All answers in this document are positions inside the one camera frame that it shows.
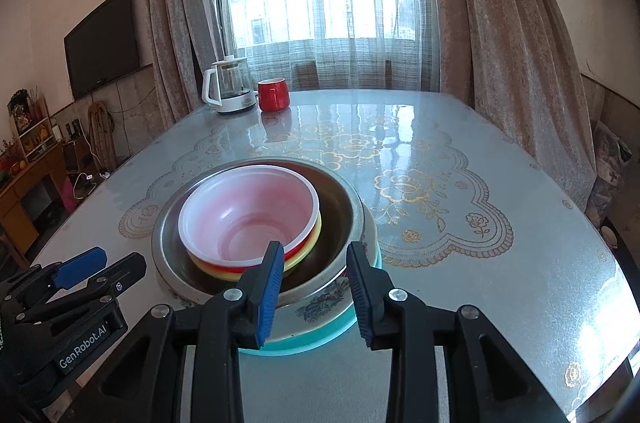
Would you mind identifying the left brown curtain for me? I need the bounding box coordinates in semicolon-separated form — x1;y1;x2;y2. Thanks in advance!
145;0;226;127

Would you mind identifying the brown curtain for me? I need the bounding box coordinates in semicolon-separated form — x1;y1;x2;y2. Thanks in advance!
145;0;226;127
436;0;597;208

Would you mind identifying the white glass kettle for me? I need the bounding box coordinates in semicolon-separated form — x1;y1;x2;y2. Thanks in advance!
201;54;257;114

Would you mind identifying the stainless steel bowl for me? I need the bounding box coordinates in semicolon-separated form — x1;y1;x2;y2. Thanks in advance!
151;157;366;307

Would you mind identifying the yellow plastic bowl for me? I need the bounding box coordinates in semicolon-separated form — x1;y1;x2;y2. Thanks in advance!
188;214;322;282

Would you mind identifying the lace table mat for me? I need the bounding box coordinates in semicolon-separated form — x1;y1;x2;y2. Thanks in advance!
117;106;521;268

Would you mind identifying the wooden folding chair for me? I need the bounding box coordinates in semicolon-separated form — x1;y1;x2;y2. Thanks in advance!
88;101;117;172

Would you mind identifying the red plastic bowl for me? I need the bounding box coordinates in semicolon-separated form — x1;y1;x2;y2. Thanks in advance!
178;164;320;267

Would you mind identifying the wooden cabinet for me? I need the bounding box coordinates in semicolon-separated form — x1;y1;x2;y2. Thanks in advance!
1;97;66;268

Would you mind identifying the red mug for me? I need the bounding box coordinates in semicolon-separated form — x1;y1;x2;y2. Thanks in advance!
257;77;290;113

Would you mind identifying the turquoise round plate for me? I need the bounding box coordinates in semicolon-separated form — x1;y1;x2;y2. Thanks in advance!
240;273;357;357

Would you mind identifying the right brown curtain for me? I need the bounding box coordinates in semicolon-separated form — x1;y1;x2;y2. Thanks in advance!
436;0;597;208

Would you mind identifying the black wall television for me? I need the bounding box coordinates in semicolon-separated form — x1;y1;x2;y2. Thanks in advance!
64;0;141;100

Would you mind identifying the white patterned deep plate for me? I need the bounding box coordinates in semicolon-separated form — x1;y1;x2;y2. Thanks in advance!
164;202;381;344

